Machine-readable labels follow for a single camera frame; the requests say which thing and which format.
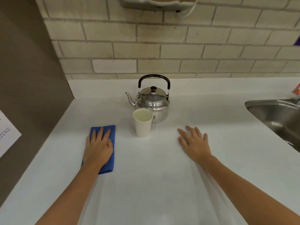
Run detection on brown cabinet side panel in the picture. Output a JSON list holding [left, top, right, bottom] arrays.
[[0, 0, 75, 208]]

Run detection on person's left forearm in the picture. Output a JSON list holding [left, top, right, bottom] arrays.
[[35, 164, 104, 225]]

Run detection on steel kettle with black handle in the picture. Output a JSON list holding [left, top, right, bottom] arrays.
[[125, 74, 171, 124]]

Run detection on person's right hand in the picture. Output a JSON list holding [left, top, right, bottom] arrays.
[[177, 125, 213, 165]]

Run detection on blue folded cloth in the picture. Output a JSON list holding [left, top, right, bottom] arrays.
[[81, 125, 116, 175]]

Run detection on wall-mounted paper towel dispenser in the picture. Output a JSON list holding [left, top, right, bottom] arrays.
[[121, 0, 199, 11]]

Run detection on white paper cup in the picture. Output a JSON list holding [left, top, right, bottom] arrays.
[[133, 108, 154, 138]]

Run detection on white cable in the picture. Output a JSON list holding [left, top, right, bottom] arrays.
[[176, 0, 200, 17]]

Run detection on steel kettle lid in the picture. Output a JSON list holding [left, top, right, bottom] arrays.
[[140, 86, 167, 103]]

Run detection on person's right forearm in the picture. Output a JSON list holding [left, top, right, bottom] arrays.
[[196, 155, 300, 225]]

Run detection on white paper sheet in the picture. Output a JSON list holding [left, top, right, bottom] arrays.
[[0, 110, 22, 159]]

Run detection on stainless steel sink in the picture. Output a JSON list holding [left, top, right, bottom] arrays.
[[244, 99, 300, 153]]

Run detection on person's left hand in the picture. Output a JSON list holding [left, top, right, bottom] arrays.
[[83, 127, 114, 170]]

